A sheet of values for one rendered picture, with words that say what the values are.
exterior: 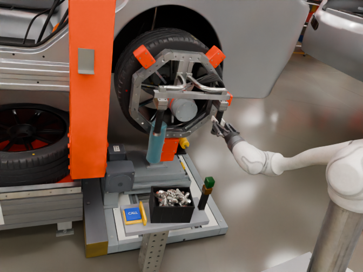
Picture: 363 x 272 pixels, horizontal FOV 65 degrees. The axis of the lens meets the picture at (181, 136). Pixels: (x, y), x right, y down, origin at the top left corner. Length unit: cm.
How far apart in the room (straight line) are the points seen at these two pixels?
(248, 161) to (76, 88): 79
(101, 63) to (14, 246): 121
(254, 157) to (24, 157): 118
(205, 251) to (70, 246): 83
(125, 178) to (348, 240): 122
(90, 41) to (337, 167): 93
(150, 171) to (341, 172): 146
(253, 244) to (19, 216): 146
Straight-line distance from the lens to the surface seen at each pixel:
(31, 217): 183
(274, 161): 139
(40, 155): 172
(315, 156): 113
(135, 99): 160
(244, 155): 131
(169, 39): 162
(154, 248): 162
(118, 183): 179
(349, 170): 82
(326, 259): 103
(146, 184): 207
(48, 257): 189
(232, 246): 206
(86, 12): 116
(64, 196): 172
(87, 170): 149
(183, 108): 153
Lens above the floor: 155
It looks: 32 degrees down
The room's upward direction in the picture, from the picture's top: 13 degrees clockwise
